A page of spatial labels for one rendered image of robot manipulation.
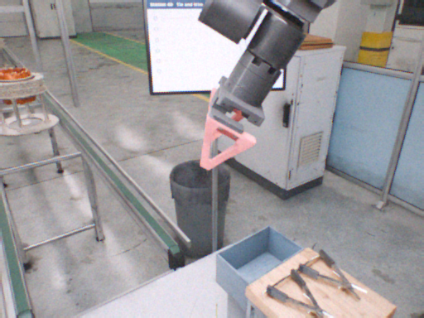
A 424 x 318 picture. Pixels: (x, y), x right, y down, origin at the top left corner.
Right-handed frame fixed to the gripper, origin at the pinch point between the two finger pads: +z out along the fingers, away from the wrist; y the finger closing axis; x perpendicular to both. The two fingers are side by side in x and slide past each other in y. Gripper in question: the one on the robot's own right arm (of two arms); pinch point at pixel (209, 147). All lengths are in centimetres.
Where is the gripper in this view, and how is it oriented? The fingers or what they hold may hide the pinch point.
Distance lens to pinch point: 49.5
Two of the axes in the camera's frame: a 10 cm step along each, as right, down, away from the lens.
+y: -0.4, 4.5, -8.9
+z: -4.9, 7.7, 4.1
